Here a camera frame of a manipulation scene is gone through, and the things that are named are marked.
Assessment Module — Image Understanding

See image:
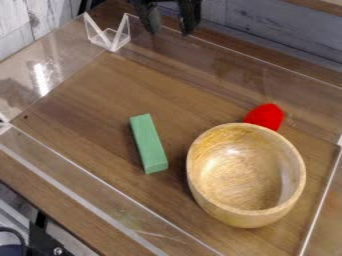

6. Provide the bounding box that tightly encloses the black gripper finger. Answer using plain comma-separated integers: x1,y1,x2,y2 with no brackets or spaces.
132,0,161,34
177,0,203,36

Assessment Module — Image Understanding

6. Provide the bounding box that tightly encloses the red plush strawberry toy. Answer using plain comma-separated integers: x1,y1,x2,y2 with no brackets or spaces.
243,103,284,131

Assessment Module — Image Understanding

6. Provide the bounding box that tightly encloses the green rectangular block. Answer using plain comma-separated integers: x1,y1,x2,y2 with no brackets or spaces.
129,114,168,174

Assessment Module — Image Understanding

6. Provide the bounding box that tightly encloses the light wooden bowl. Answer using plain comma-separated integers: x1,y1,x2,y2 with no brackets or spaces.
185,123,306,228

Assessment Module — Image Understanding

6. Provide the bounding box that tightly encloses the clear acrylic corner bracket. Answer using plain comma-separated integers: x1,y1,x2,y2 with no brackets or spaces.
83,13,131,52

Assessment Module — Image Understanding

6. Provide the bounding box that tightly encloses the clear acrylic tray wall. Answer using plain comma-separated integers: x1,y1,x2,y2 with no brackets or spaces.
0,20,342,256

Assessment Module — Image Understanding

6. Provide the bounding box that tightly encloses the black clamp mount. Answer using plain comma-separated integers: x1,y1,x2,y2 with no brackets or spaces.
0,213,77,256

